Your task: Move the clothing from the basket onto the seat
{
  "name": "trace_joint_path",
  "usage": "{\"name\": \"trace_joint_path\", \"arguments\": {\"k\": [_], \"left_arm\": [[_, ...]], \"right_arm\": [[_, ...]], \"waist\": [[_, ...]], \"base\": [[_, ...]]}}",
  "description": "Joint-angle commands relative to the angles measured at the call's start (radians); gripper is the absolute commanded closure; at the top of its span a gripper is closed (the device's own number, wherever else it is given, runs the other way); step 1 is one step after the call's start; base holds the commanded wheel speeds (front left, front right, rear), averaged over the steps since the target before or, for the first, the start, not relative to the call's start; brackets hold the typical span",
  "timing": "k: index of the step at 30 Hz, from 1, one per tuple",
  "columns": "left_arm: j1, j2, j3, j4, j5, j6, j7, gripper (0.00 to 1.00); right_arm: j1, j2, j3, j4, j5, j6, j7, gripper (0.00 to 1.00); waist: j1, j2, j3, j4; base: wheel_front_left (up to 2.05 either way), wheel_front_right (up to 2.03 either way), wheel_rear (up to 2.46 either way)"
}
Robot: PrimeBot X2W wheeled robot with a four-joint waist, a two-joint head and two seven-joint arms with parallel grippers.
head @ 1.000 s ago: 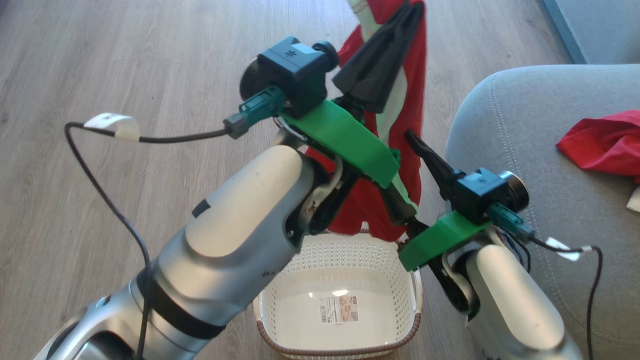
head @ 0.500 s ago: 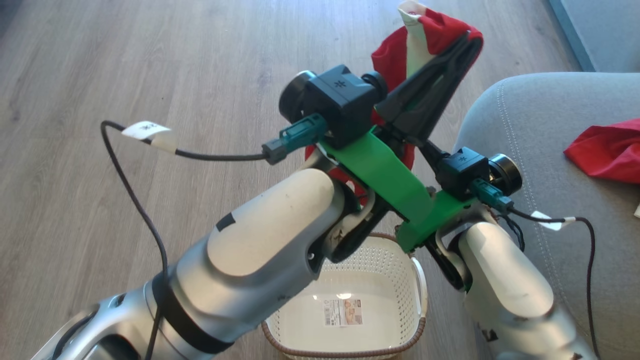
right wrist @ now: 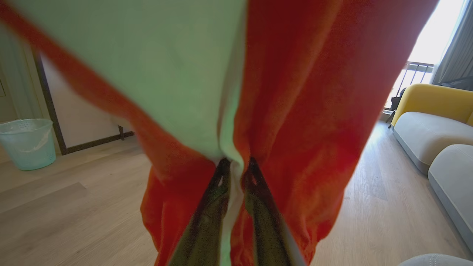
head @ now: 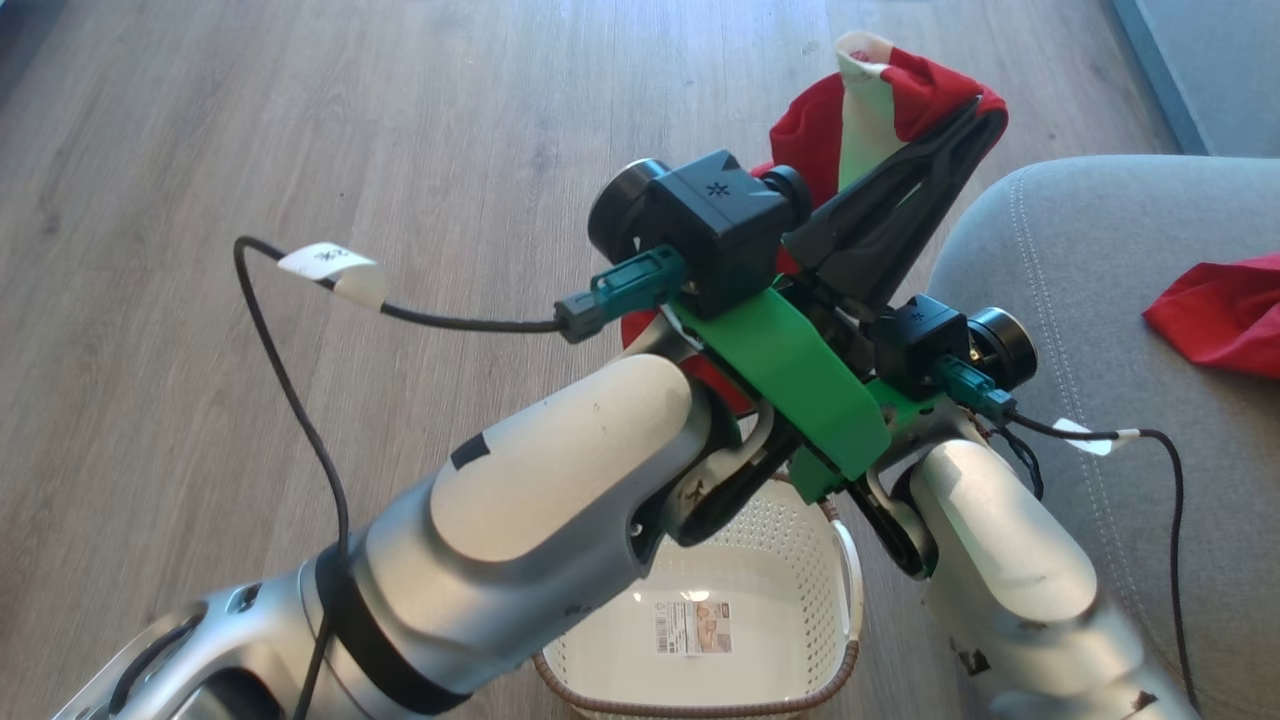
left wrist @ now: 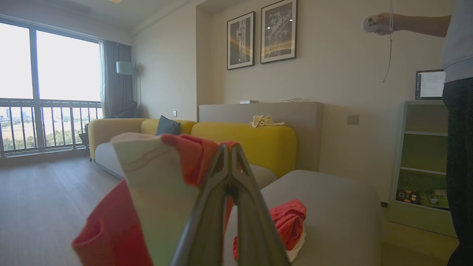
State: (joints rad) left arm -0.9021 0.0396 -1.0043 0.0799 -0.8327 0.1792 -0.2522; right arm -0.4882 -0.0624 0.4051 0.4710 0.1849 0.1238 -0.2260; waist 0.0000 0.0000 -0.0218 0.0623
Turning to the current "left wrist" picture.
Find plain red garment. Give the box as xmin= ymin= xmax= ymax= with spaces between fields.
xmin=233 ymin=199 xmax=307 ymax=263

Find cream cloth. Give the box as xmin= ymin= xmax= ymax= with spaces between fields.
xmin=249 ymin=115 xmax=285 ymax=129

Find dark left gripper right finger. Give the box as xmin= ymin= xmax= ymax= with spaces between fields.
xmin=230 ymin=143 xmax=291 ymax=266

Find wide framed dark picture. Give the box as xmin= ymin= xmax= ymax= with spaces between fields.
xmin=260 ymin=0 xmax=298 ymax=65

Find person's black trousers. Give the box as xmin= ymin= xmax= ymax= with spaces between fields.
xmin=442 ymin=76 xmax=473 ymax=266

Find red garment with white stripes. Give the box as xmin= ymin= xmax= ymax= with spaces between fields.
xmin=72 ymin=132 xmax=241 ymax=266

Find laptop screen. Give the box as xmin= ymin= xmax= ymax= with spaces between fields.
xmin=415 ymin=69 xmax=446 ymax=100

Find grey window frame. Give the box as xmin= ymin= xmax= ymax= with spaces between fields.
xmin=0 ymin=14 xmax=104 ymax=157

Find yellow and grey sofa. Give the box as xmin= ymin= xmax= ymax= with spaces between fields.
xmin=88 ymin=118 xmax=297 ymax=190

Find white handheld controller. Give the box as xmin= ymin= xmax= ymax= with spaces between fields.
xmin=361 ymin=15 xmax=382 ymax=33

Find dark chair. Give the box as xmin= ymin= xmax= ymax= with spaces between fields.
xmin=78 ymin=123 xmax=93 ymax=162

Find balcony railing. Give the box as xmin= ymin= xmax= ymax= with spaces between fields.
xmin=0 ymin=98 xmax=103 ymax=156

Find white open shelf unit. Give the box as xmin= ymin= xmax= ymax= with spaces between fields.
xmin=384 ymin=100 xmax=459 ymax=238

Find floor lamp with white shade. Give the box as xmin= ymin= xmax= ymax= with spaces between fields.
xmin=116 ymin=61 xmax=138 ymax=111

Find black orange patterned item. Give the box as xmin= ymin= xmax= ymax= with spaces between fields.
xmin=395 ymin=189 xmax=422 ymax=205

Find person's grey shirt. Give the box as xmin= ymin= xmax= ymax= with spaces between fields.
xmin=441 ymin=0 xmax=473 ymax=84

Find controller wrist strap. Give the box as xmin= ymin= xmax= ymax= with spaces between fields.
xmin=382 ymin=0 xmax=394 ymax=83

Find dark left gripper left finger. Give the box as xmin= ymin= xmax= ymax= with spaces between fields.
xmin=170 ymin=143 xmax=232 ymax=266

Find narrow framed dark picture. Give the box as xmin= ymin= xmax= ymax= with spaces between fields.
xmin=227 ymin=11 xmax=256 ymax=71

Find dark grey cushion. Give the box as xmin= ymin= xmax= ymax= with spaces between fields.
xmin=156 ymin=115 xmax=181 ymax=136

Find grey curtain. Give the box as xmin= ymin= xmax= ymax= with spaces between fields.
xmin=99 ymin=40 xmax=134 ymax=119

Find person's hand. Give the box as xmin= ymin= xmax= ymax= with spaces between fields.
xmin=374 ymin=12 xmax=395 ymax=36

